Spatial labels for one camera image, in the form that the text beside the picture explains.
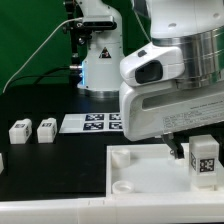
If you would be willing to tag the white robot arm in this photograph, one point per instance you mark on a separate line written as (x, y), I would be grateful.
(186, 46)

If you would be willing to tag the white part at left edge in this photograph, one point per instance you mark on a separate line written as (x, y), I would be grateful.
(1, 163)

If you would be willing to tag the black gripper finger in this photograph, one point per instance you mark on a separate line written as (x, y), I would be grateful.
(175, 146)

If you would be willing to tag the white L-shaped obstacle fence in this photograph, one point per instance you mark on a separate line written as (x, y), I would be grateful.
(196, 207)

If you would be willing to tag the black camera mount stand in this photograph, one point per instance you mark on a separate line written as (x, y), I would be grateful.
(73, 10)

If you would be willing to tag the white square tabletop part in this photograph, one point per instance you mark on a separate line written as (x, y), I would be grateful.
(147, 168)

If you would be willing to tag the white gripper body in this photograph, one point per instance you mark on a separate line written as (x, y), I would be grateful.
(157, 109)

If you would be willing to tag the white sheet with tags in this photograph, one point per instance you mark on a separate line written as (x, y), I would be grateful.
(91, 123)

